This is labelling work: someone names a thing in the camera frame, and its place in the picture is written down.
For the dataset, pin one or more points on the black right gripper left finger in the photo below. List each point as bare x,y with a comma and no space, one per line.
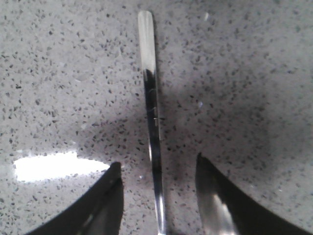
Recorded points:
98,212

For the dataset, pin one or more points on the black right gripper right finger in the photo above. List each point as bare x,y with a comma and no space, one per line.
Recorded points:
226,210

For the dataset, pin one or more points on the silver metal spoon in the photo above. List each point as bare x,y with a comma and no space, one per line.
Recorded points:
149,67

